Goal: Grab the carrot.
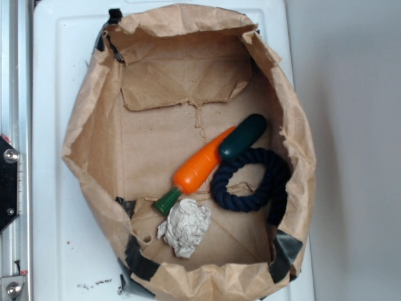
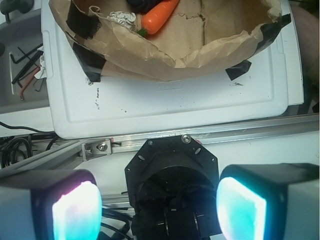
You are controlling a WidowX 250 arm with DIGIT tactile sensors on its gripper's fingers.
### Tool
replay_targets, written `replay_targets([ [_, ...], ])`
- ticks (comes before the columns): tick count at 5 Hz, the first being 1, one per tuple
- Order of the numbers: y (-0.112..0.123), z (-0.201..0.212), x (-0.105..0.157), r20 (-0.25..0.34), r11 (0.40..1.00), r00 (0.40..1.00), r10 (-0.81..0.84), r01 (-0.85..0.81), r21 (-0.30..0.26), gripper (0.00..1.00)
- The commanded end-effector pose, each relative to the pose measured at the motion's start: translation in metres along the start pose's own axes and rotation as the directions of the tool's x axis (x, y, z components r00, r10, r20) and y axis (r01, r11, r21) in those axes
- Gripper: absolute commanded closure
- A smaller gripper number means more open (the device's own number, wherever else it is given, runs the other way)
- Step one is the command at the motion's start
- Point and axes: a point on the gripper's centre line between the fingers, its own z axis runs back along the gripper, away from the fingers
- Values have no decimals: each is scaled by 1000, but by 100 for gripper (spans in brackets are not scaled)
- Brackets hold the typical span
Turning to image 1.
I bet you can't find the orange plastic toy carrot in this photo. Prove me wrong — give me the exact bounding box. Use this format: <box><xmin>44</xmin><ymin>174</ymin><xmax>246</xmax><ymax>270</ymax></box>
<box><xmin>153</xmin><ymin>127</ymin><xmax>236</xmax><ymax>216</ymax></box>

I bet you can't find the dark green plastic capsule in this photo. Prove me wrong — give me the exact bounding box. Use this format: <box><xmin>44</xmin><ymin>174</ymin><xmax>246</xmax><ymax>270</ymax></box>
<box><xmin>218</xmin><ymin>114</ymin><xmax>268</xmax><ymax>161</ymax></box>

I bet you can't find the crumpled white cloth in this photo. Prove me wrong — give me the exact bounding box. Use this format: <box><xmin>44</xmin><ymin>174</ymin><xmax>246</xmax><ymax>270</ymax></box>
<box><xmin>157</xmin><ymin>198</ymin><xmax>211</xmax><ymax>259</ymax></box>

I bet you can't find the brown paper bag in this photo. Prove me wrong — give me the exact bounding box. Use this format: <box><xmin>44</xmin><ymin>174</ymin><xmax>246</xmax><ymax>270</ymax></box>
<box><xmin>62</xmin><ymin>4</ymin><xmax>316</xmax><ymax>300</ymax></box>

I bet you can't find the navy blue rope ring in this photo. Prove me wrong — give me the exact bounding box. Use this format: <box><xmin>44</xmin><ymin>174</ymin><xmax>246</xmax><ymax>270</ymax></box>
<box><xmin>211</xmin><ymin>147</ymin><xmax>291</xmax><ymax>226</ymax></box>

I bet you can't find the black bracket on rail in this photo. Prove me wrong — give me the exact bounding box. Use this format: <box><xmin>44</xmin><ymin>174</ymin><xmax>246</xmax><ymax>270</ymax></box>
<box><xmin>0</xmin><ymin>134</ymin><xmax>21</xmax><ymax>234</ymax></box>

